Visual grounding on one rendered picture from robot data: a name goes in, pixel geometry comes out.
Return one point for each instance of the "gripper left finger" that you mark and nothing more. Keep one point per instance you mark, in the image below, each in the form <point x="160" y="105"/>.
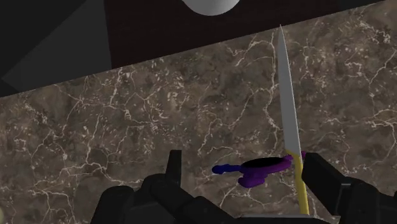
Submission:
<point x="167" y="192"/>

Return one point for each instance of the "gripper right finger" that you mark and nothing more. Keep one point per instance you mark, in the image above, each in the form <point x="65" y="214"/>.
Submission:
<point x="338" y="189"/>

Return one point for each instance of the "purple kitchen tool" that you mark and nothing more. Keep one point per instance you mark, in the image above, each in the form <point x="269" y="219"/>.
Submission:
<point x="259" y="170"/>

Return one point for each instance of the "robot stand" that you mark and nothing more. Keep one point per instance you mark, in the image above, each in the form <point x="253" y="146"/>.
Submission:
<point x="192" y="34"/>

